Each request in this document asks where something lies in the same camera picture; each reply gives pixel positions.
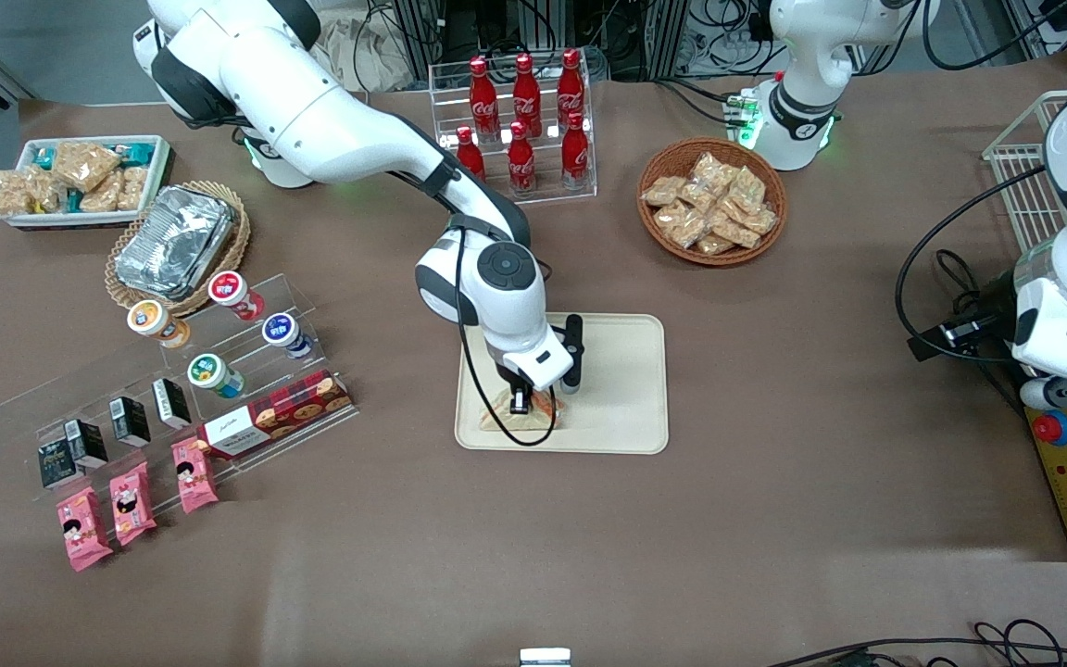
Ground blue lid gum bottle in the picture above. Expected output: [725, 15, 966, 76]
[262, 313, 314, 359]

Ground red plaid cookie box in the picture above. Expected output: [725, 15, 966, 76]
[198, 371, 352, 461]

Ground green lid gum bottle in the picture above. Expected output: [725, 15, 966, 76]
[187, 353, 245, 399]

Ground beige crumpled cloth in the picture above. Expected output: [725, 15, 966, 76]
[316, 14, 423, 94]

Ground black camera cable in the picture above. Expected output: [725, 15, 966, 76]
[897, 167, 1048, 364]
[457, 227, 559, 447]

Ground red cola bottle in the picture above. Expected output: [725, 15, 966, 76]
[456, 127, 488, 183]
[557, 48, 586, 131]
[561, 111, 590, 191]
[469, 57, 500, 140]
[508, 120, 537, 195]
[512, 53, 542, 138]

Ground round brown wicker basket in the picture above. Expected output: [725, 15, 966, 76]
[637, 137, 788, 267]

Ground black floor cable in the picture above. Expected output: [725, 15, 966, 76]
[765, 635, 1067, 667]

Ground black right camera cable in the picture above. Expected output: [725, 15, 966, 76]
[457, 227, 559, 447]

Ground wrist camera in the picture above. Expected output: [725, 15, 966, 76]
[909, 315, 1007, 364]
[559, 313, 587, 392]

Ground clear acrylic bottle rack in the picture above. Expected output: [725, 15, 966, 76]
[429, 51, 597, 214]

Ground clear acrylic tiered shelf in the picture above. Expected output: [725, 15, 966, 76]
[0, 271, 360, 509]

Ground black looped cable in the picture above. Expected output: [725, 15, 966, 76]
[973, 619, 1067, 667]

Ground black left camera cable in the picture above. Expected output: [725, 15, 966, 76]
[897, 167, 1048, 364]

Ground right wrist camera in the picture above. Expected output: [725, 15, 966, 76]
[559, 313, 587, 392]

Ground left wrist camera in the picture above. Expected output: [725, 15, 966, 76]
[909, 315, 1007, 364]

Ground orange lid gum bottle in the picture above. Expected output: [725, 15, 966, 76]
[127, 299, 192, 349]

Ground oval brown wicker basket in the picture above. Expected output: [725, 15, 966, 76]
[106, 181, 250, 318]

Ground tan rice crisp pack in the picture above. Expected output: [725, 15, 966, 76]
[115, 165, 149, 212]
[52, 141, 122, 193]
[31, 167, 67, 214]
[0, 170, 42, 220]
[80, 174, 122, 214]

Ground aluminium foil container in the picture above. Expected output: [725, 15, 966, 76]
[115, 185, 236, 299]

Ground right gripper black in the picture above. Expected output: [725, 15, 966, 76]
[498, 364, 534, 415]

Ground plastic triangle sandwich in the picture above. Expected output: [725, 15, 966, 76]
[480, 384, 564, 434]

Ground white rectangular bin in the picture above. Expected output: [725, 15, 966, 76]
[4, 135, 172, 229]

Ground small black carton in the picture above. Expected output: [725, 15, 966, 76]
[152, 377, 193, 430]
[64, 419, 109, 470]
[38, 440, 81, 489]
[109, 396, 152, 447]

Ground cream rectangular tray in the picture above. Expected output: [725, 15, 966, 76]
[455, 311, 670, 455]

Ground dark equipment rack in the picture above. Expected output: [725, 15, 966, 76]
[395, 0, 775, 80]

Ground red lid gum bottle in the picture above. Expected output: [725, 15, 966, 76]
[209, 271, 266, 322]

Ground pink cartoon snack pack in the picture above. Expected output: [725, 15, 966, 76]
[171, 437, 220, 514]
[56, 487, 114, 573]
[110, 461, 158, 547]

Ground white wire basket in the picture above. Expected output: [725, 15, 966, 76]
[983, 90, 1067, 256]

